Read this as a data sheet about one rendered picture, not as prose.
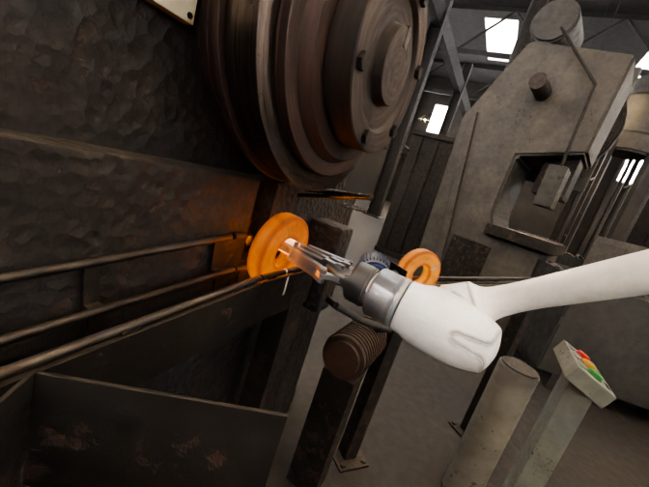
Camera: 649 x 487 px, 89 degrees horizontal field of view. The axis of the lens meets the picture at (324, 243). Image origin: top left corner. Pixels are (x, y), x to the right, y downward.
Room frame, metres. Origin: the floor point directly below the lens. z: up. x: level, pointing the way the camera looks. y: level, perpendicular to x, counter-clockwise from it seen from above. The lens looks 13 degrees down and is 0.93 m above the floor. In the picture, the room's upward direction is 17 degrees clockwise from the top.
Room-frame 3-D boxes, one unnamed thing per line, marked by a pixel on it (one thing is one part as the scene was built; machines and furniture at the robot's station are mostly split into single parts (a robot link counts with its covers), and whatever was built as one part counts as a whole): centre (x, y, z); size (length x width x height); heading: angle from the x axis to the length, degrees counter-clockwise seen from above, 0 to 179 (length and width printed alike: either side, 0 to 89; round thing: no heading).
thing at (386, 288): (0.55, -0.13, 0.75); 0.09 x 0.06 x 0.09; 155
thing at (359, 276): (0.58, -0.06, 0.76); 0.09 x 0.08 x 0.07; 65
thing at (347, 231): (0.87, 0.00, 0.68); 0.11 x 0.08 x 0.24; 65
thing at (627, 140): (7.73, -5.56, 2.25); 0.92 x 0.92 x 4.50
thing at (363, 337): (0.89, -0.18, 0.27); 0.22 x 0.13 x 0.53; 155
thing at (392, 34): (0.61, -0.01, 1.11); 0.28 x 0.06 x 0.28; 155
